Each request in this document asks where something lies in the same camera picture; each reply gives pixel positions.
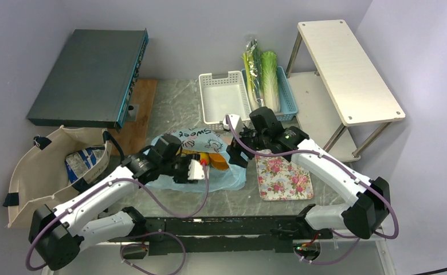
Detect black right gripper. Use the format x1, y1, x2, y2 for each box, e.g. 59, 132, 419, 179
226, 124, 270, 168

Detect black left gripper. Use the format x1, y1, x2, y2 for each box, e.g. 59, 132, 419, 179
161, 152, 200, 183

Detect orange pumpkin slice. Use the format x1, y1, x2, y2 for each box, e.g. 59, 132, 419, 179
209, 153, 229, 171

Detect light blue printed grocery bag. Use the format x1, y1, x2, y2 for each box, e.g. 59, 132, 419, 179
147, 128, 246, 193

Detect green napa cabbage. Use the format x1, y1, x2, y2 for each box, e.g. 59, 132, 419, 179
261, 51, 280, 113

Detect green chives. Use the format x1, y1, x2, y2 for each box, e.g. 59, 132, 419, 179
244, 37, 265, 107

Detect beige canvas tote bag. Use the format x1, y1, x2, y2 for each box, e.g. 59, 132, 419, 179
3, 126, 112, 229

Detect green celery stalks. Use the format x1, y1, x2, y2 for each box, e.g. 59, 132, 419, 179
242, 52, 259, 111

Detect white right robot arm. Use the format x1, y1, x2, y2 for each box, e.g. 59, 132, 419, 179
223, 107, 399, 239

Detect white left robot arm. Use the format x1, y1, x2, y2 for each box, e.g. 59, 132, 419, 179
25, 134, 207, 271

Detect brown potato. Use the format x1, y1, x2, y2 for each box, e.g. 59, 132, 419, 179
182, 150, 199, 158

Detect yellow lemon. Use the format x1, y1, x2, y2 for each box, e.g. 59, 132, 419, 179
198, 152, 210, 166

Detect floral pattern tray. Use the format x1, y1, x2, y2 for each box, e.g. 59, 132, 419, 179
255, 155, 314, 201

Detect wooden board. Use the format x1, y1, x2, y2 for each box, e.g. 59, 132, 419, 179
109, 78, 158, 155

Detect white perforated plastic basket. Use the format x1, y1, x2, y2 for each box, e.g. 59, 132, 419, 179
198, 70, 251, 131

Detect blue perforated plastic basket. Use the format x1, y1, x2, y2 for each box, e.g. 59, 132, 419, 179
241, 65, 299, 123

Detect white two-tier metal shelf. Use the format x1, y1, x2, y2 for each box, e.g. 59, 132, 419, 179
285, 19, 406, 162

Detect dark grey flat equipment box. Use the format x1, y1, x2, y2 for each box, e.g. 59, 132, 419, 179
26, 29, 149, 131

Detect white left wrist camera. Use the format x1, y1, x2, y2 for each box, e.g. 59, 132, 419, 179
188, 159, 209, 180

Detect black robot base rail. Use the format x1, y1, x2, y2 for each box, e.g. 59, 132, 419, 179
110, 214, 333, 256

